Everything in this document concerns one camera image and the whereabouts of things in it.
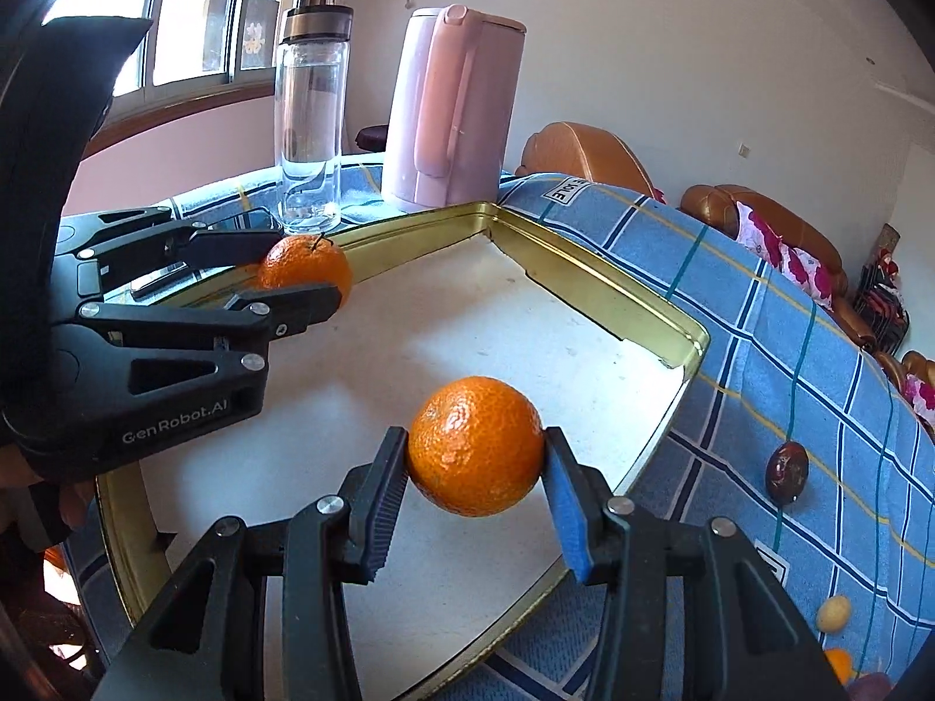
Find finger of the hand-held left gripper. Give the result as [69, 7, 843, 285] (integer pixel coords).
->
[54, 206, 283, 302]
[51, 283, 344, 421]

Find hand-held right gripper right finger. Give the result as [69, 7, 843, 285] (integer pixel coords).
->
[542, 425, 852, 701]

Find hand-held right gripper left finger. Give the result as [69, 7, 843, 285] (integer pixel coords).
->
[91, 425, 410, 701]

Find orange mandarin with stem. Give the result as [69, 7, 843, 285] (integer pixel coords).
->
[257, 232, 355, 308]

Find golden metal tin box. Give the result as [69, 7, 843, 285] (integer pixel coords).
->
[95, 200, 711, 673]

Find pink purple round fruit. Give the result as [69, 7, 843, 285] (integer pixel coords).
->
[847, 672, 896, 701]

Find clear glass bottle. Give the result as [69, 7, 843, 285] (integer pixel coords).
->
[273, 6, 355, 235]

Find dark red round fruit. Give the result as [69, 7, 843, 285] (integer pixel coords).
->
[764, 440, 811, 505]

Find pink electric kettle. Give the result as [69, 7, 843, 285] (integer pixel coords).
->
[381, 4, 528, 214]

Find blue plaid tablecloth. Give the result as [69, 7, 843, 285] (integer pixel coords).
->
[62, 161, 935, 701]

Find small yellow fruit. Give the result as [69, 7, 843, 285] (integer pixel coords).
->
[816, 595, 853, 634]

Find brown leather armchair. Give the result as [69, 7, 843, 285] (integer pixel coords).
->
[520, 122, 659, 200]

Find long brown leather sofa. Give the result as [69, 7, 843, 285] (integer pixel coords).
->
[679, 184, 881, 355]

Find small brown leather sofa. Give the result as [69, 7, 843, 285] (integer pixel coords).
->
[872, 349, 935, 439]

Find black chairs with red items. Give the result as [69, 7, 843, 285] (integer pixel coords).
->
[854, 223, 912, 353]

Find window with frame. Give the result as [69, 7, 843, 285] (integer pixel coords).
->
[44, 0, 330, 99]

